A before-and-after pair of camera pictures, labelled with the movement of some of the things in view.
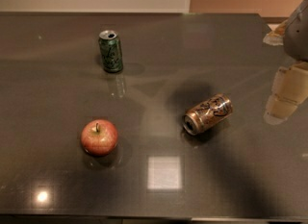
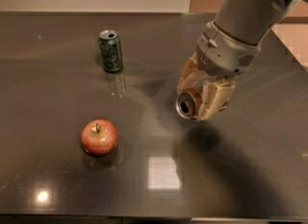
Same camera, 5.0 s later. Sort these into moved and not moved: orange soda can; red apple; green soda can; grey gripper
Moved: orange soda can; grey gripper
Not moved: green soda can; red apple
